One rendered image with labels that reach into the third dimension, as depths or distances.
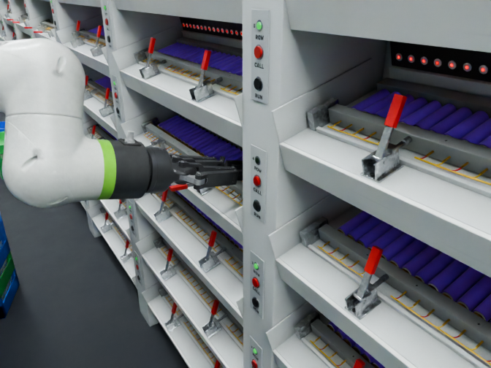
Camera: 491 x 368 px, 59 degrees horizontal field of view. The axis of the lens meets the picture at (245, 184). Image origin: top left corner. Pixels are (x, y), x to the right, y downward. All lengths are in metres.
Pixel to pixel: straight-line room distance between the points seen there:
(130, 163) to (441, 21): 0.45
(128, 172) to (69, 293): 1.22
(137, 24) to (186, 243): 0.58
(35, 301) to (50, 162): 1.27
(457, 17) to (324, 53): 0.25
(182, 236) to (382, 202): 0.71
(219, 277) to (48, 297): 1.01
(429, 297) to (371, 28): 0.32
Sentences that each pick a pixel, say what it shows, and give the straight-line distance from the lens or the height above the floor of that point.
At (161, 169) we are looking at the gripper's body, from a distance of 0.69.
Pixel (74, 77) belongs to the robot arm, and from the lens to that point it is 0.66.
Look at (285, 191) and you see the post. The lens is 0.64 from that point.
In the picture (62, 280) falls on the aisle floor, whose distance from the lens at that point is 1.93.
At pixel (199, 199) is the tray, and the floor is 0.68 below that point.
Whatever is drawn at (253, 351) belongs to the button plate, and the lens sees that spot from 0.88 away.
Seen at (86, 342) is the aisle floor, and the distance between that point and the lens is 1.61.
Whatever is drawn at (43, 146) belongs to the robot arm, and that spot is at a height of 0.88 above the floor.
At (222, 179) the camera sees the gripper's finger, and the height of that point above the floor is 0.78.
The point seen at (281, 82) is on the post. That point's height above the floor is 0.96.
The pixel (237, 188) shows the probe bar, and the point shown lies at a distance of 0.83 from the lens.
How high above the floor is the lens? 1.07
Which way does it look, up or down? 24 degrees down
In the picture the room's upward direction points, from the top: straight up
